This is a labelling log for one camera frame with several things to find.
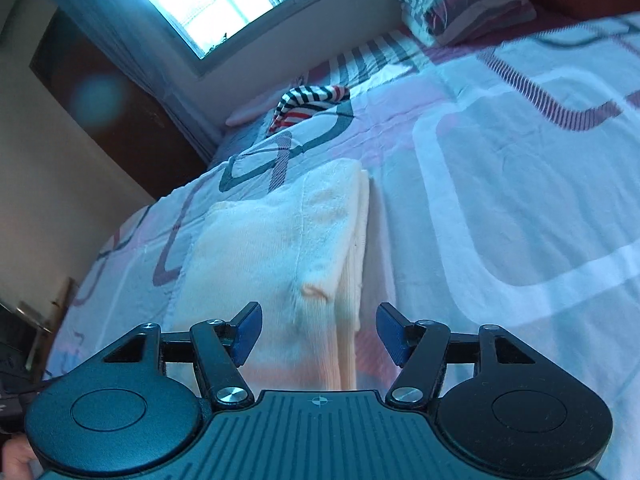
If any cream knit sweater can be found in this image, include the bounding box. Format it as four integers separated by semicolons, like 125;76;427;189
170;158;370;393

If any black white striped cloth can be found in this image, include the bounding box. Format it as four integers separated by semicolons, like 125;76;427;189
267;84;350;136

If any pastel patterned bed quilt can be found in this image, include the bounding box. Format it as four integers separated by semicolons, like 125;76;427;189
46;14;639;479

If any striped bed sheet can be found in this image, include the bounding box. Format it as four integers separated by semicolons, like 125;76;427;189
294;26;434;88

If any pink flat pillow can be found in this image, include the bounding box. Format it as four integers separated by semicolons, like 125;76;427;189
224;94;280;127

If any left grey curtain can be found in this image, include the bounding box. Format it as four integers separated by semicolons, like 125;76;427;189
53;0;221;162

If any striped pillow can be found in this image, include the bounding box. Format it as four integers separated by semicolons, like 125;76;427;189
399;0;537;47

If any person's hand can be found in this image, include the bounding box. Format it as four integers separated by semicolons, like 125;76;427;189
1;434;37;480

